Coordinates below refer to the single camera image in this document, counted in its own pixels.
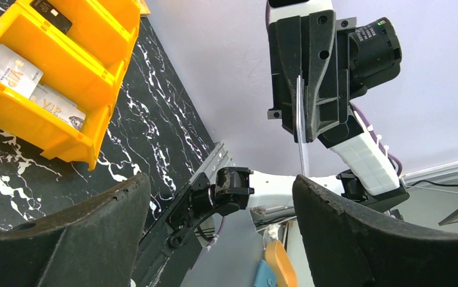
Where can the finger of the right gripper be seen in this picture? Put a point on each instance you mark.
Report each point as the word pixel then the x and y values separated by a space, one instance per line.
pixel 325 105
pixel 284 38

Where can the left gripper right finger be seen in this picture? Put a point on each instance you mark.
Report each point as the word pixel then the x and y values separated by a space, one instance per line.
pixel 348 244

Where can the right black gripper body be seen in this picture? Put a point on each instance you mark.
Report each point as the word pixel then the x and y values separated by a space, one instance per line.
pixel 371 55

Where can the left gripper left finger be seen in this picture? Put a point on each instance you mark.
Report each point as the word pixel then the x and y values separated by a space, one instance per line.
pixel 93 243

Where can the orange divided bin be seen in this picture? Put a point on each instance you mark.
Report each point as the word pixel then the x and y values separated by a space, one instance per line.
pixel 87 65

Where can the white cards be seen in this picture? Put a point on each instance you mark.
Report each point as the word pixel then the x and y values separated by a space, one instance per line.
pixel 23 77

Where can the orange book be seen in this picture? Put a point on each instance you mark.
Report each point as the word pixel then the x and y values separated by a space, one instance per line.
pixel 144 10

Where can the small black box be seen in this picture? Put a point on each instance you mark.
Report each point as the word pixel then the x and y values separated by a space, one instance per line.
pixel 46 9

